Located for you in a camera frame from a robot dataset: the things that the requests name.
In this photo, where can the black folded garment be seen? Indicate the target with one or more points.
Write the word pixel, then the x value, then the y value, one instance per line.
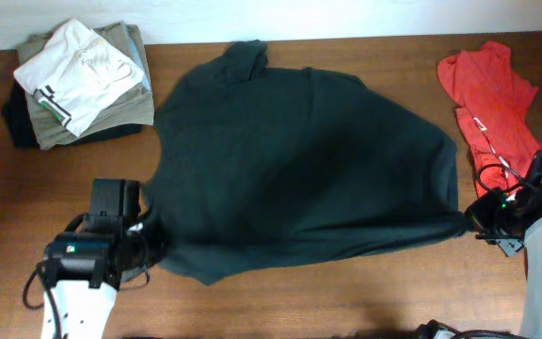
pixel 16 116

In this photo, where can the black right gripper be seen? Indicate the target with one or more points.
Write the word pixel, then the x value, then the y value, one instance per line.
pixel 478 211

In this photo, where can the white folded t-shirt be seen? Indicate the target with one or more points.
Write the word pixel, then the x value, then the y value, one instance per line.
pixel 77 75

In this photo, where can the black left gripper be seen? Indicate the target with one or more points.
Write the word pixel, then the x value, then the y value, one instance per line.
pixel 152 229

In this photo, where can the light blue folded garment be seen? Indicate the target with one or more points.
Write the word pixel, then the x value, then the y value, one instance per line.
pixel 137 59

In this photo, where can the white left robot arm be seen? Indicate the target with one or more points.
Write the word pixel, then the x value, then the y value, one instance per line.
pixel 82 271

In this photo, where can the dark green t-shirt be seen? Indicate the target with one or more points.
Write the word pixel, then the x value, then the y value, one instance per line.
pixel 267 167

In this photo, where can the olive folded garment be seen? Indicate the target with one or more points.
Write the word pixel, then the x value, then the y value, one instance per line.
pixel 133 107

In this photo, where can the red t-shirt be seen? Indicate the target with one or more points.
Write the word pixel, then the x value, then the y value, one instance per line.
pixel 492 103

